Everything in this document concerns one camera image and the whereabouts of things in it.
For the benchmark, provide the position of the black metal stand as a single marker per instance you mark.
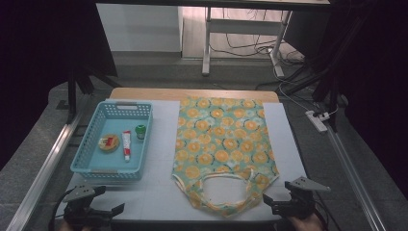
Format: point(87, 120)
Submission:
point(330, 73)
point(73, 96)

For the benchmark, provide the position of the person's right hand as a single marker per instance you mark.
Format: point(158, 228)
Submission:
point(306, 224)

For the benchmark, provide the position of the small green bottle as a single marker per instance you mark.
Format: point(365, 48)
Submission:
point(140, 131)

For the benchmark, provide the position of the yellow floral patterned shirt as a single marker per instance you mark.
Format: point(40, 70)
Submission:
point(221, 138)

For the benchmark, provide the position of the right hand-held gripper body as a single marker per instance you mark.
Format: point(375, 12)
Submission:
point(301, 200)

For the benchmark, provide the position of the white metal desk frame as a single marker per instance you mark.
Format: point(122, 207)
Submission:
point(243, 27)

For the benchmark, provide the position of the aluminium rail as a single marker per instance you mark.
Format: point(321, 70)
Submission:
point(352, 179)
point(41, 173)

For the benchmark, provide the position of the white paper sheet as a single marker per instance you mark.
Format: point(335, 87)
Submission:
point(160, 141)

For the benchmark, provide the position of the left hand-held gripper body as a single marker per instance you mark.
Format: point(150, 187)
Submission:
point(81, 193)

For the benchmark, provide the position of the white and red tube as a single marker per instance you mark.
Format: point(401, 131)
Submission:
point(126, 142)

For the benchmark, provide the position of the person's left hand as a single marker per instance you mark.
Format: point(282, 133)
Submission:
point(75, 228)

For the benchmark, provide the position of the white cabinet panel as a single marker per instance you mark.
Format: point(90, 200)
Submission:
point(139, 27)

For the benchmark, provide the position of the round yellow tin red label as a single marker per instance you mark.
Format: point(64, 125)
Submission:
point(108, 143)

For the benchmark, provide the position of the white power strip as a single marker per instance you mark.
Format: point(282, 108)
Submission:
point(316, 121)

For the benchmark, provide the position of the light blue plastic basket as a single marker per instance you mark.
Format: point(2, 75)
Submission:
point(113, 156)

